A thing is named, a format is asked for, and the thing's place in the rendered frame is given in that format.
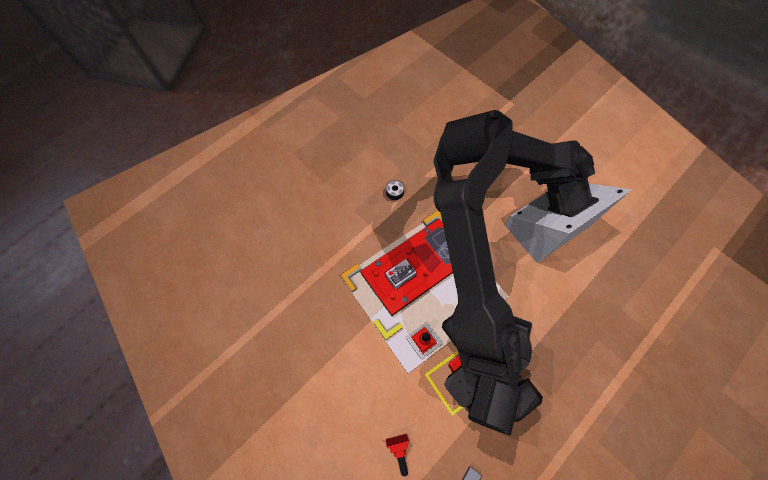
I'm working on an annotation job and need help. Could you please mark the yellow rectangular outline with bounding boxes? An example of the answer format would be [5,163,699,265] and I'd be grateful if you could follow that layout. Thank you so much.
[424,350,463,416]

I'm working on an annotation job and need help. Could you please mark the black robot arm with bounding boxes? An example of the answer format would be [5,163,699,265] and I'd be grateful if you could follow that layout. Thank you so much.
[433,110,599,436]

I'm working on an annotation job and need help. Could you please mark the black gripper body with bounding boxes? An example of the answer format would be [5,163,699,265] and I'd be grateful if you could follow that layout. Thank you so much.
[442,315,543,422]

